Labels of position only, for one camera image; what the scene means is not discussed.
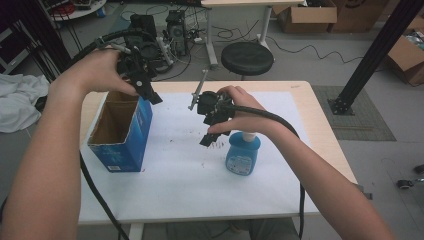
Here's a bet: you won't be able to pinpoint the person's left hand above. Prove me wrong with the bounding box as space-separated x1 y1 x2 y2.
49 48 140 100

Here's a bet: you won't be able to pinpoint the wooden table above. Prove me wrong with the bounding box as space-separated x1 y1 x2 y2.
77 80 360 240

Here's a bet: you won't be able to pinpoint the black caster wheel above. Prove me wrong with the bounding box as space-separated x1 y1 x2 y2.
396 177 424 191

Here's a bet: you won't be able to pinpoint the blue cardboard box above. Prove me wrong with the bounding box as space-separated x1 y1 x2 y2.
86 90 154 174

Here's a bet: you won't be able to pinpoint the dark curtain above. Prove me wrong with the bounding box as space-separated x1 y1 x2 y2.
0 0 72 75

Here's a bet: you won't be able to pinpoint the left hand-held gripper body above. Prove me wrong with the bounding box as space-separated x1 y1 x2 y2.
116 13 175 88

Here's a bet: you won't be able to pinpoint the open cardboard box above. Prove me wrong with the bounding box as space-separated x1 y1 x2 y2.
272 0 339 35
385 15 424 87

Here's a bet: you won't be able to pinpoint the black computer tower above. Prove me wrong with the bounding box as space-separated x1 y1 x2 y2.
165 9 189 57

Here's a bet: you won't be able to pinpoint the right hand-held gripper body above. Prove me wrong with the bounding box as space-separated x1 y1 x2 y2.
188 69 236 138

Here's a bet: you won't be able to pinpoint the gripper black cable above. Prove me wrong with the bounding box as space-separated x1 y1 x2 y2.
229 104 307 240
64 28 149 240

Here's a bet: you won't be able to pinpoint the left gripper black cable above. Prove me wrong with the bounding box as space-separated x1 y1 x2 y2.
64 28 149 240

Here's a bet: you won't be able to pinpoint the round white table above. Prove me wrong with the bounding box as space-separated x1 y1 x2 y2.
42 0 108 22

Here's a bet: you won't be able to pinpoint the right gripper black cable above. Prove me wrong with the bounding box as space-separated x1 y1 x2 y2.
229 104 307 240

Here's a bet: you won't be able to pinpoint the person's right hand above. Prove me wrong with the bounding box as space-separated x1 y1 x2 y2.
207 85 285 136

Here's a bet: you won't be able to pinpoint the black floor cable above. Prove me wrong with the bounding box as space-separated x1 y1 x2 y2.
212 19 365 65

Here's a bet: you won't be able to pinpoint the grey floor mat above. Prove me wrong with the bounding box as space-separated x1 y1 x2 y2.
311 84 398 142

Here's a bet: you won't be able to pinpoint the person's grey pants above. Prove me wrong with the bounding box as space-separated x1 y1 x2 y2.
165 217 302 240

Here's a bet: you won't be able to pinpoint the white table mat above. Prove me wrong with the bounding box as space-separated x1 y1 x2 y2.
77 91 322 225

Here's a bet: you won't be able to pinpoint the white cloth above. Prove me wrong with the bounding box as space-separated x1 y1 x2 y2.
0 72 51 134

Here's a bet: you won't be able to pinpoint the blue plastic bottle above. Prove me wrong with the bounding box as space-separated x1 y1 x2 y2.
224 131 262 177

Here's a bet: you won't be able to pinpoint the white desk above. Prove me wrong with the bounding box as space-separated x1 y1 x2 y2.
200 0 308 70

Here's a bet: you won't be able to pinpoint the black metal stand post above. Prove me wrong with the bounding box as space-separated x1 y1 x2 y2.
327 0 424 116

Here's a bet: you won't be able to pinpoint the black round stool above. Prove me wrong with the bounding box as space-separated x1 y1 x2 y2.
220 41 275 82

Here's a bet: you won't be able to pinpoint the closed cardboard box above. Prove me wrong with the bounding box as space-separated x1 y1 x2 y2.
327 0 392 34

